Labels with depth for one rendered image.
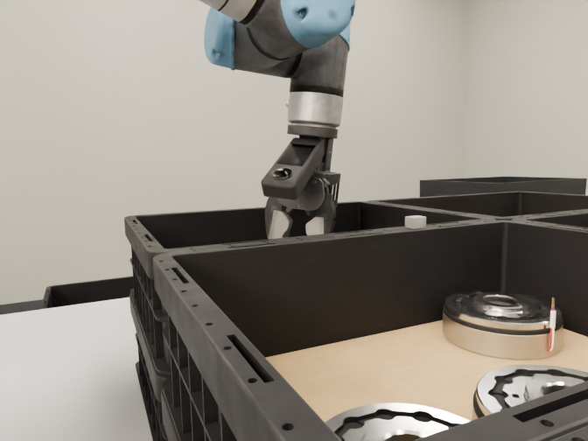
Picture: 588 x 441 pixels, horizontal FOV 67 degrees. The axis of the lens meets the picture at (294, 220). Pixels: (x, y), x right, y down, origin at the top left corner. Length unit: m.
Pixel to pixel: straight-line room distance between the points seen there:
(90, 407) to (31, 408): 0.08
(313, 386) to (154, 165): 3.15
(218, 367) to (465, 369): 0.27
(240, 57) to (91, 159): 2.89
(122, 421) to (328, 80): 0.49
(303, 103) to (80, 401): 0.48
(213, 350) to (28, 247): 3.30
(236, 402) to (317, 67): 0.50
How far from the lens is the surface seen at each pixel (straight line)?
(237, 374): 0.16
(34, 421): 0.66
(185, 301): 0.24
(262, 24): 0.46
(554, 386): 0.33
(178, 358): 0.31
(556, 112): 4.34
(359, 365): 0.40
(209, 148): 3.53
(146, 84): 3.49
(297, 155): 0.59
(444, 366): 0.41
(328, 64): 0.61
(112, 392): 0.68
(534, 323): 0.44
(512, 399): 0.31
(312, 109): 0.60
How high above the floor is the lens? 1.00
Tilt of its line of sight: 8 degrees down
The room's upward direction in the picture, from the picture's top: 1 degrees counter-clockwise
